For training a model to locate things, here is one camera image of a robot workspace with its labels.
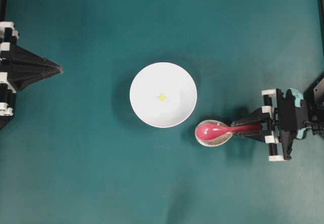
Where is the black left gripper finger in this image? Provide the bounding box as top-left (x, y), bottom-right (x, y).
top-left (9, 62), bottom-right (60, 91)
top-left (1, 42), bottom-right (63, 73)

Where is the yellow hexagonal prism block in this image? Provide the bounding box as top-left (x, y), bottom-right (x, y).
top-left (157, 94), bottom-right (167, 102)

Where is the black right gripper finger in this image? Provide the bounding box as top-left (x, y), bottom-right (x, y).
top-left (231, 106), bottom-right (273, 126)
top-left (234, 130), bottom-right (275, 143)

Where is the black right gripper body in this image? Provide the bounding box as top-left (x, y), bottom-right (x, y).
top-left (261, 89), bottom-right (284, 161)

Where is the white round bowl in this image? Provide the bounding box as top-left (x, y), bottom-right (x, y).
top-left (129, 62), bottom-right (197, 128)

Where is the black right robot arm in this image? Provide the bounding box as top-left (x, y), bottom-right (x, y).
top-left (231, 88), bottom-right (323, 162)

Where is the speckled egg-shaped spoon rest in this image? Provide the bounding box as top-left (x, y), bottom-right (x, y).
top-left (195, 120), bottom-right (233, 147)

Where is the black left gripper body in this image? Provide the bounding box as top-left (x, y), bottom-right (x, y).
top-left (0, 21), bottom-right (21, 130)

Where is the pink plastic spoon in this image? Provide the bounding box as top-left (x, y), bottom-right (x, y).
top-left (195, 123), bottom-right (262, 141)

